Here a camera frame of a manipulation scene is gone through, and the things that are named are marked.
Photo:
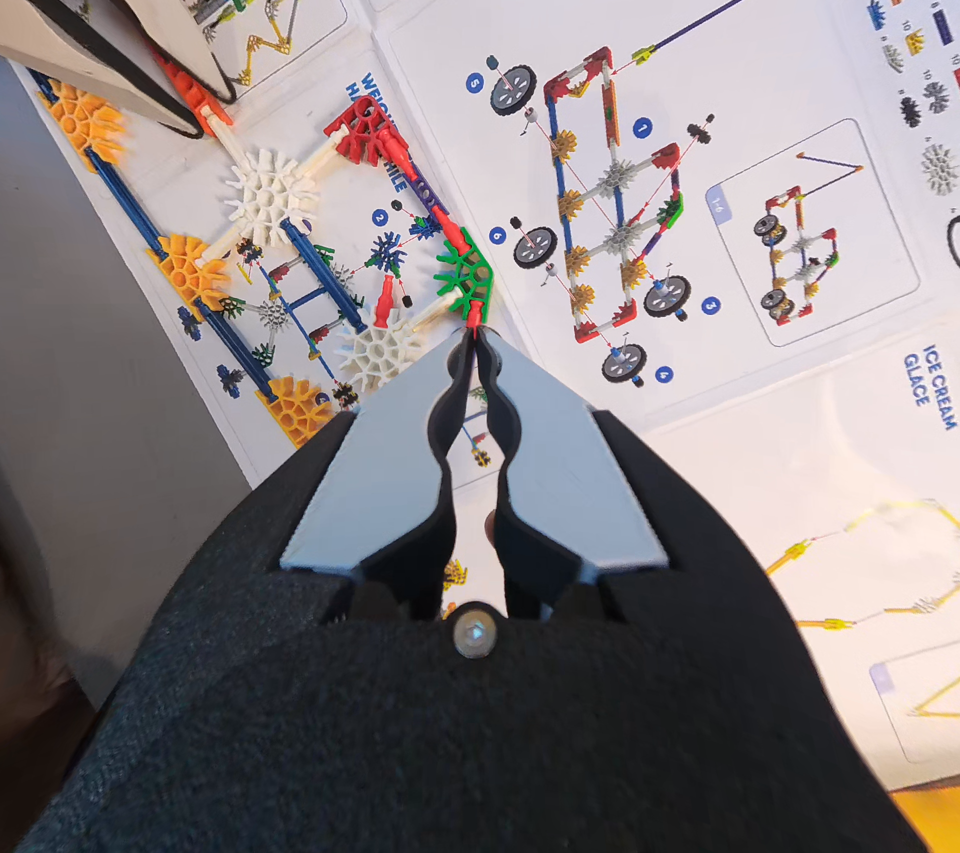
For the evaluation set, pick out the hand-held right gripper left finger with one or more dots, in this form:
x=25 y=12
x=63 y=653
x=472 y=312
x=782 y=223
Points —
x=360 y=493

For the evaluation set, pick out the yellow plastic bin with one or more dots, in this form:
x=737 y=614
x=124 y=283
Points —
x=930 y=831

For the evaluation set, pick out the toy building instruction sheet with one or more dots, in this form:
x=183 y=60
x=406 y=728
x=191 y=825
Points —
x=450 y=13

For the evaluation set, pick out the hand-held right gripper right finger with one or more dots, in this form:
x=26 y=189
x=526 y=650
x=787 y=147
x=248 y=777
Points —
x=593 y=493

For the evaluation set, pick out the colourful rod connector toy model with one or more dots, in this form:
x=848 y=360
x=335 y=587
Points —
x=270 y=190

